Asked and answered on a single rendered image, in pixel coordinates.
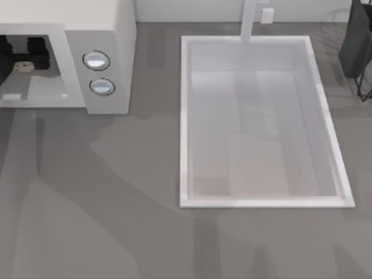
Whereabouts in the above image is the pale grey rounded box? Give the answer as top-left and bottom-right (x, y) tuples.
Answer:
(15, 61), (34, 74)

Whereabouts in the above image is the large round microwave knob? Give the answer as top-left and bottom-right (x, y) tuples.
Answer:
(82, 49), (111, 71)

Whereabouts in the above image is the small round microwave knob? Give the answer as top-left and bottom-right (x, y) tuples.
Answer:
(88, 77), (116, 96)

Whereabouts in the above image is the pale microwave oven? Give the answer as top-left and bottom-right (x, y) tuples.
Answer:
(0, 0), (137, 115)

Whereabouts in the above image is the tall white tap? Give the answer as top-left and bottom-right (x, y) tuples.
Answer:
(239, 0), (264, 44)

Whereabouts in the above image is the small white box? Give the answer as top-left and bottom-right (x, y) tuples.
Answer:
(261, 8), (275, 24)

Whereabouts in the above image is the white sink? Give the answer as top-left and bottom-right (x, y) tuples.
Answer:
(179, 35), (356, 210)

